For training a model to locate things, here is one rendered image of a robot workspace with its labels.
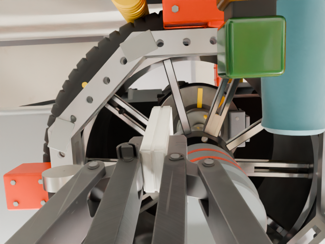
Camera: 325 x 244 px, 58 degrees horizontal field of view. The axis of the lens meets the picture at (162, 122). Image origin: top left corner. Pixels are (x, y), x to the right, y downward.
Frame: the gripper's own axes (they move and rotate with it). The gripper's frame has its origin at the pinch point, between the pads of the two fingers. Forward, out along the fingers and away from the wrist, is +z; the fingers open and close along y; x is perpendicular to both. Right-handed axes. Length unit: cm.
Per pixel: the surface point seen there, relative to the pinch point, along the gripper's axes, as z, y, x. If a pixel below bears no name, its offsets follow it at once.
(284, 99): 19.1, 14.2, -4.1
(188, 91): 83, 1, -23
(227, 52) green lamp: 2.0, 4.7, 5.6
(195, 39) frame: 32.3, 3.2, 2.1
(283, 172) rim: 37, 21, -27
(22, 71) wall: 405, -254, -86
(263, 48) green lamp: 2.0, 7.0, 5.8
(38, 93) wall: 398, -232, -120
